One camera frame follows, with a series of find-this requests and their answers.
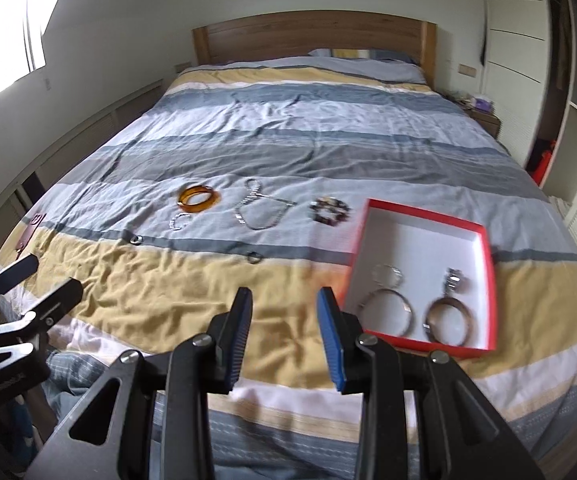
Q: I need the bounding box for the twisted silver bangle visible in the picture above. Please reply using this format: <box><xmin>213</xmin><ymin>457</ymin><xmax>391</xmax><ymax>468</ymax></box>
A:
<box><xmin>169</xmin><ymin>211</ymin><xmax>192</xmax><ymax>231</ymax></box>

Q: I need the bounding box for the dark beaded bracelet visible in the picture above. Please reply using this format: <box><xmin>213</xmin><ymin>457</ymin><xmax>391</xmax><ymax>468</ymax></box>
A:
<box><xmin>310</xmin><ymin>196</ymin><xmax>352</xmax><ymax>226</ymax></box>

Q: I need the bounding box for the silver chain necklace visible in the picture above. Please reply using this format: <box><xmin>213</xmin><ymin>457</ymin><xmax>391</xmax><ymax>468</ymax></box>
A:
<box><xmin>234</xmin><ymin>176</ymin><xmax>298</xmax><ymax>232</ymax></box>

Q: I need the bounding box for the amber bangle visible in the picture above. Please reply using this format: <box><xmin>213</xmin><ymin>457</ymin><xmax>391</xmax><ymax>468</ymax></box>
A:
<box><xmin>177</xmin><ymin>184</ymin><xmax>220</xmax><ymax>214</ymax></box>

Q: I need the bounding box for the red jewelry box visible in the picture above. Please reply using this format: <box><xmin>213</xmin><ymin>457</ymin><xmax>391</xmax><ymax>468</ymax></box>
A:
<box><xmin>340</xmin><ymin>198</ymin><xmax>497</xmax><ymax>358</ymax></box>

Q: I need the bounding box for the silver bangle in box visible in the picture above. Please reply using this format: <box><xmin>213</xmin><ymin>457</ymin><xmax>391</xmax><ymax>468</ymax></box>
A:
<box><xmin>357</xmin><ymin>287</ymin><xmax>414</xmax><ymax>337</ymax></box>

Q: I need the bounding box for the red phone case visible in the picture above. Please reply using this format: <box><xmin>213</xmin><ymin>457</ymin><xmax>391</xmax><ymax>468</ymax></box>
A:
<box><xmin>15</xmin><ymin>214</ymin><xmax>46</xmax><ymax>255</ymax></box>

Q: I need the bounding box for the dark bangle in box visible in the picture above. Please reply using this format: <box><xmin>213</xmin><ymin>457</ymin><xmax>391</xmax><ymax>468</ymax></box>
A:
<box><xmin>423</xmin><ymin>296</ymin><xmax>473</xmax><ymax>347</ymax></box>

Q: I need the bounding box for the silver charm in box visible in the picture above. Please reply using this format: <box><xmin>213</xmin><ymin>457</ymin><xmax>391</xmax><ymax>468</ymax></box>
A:
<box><xmin>443</xmin><ymin>268</ymin><xmax>468</xmax><ymax>296</ymax></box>

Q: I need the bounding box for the striped bed duvet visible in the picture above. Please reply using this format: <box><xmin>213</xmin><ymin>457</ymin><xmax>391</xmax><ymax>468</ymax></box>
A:
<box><xmin>0</xmin><ymin>58</ymin><xmax>577</xmax><ymax>479</ymax></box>

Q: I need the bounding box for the red bag in wardrobe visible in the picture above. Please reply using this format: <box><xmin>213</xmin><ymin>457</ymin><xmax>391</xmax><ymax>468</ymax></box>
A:
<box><xmin>526</xmin><ymin>139</ymin><xmax>556</xmax><ymax>185</ymax></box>

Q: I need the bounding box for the wooden nightstand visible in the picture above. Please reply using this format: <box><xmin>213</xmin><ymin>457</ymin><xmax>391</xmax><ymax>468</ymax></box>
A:
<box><xmin>445</xmin><ymin>91</ymin><xmax>501</xmax><ymax>139</ymax></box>

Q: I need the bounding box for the striped pillow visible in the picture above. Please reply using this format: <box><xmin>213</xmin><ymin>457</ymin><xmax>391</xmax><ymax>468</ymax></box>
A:
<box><xmin>309</xmin><ymin>48</ymin><xmax>418</xmax><ymax>65</ymax></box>

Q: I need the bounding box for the white wardrobe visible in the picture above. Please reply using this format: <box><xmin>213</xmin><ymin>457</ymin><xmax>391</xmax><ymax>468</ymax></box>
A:
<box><xmin>482</xmin><ymin>0</ymin><xmax>577</xmax><ymax>205</ymax></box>

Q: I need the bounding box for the small beaded bracelet in box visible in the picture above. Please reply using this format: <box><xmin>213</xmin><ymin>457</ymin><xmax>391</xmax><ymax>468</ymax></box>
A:
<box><xmin>371</xmin><ymin>262</ymin><xmax>403</xmax><ymax>288</ymax></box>

